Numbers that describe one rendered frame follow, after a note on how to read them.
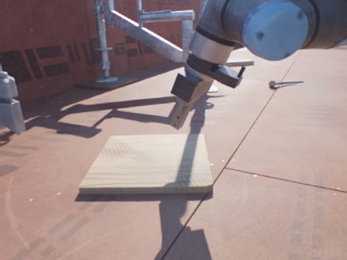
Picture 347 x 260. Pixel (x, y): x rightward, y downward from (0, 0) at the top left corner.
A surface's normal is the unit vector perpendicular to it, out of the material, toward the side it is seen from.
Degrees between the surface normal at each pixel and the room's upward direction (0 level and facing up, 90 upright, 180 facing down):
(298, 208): 0
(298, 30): 109
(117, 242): 0
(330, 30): 103
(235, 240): 0
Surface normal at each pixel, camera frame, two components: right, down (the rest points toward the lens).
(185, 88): -0.47, 0.34
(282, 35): 0.25, 0.62
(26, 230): -0.04, -0.93
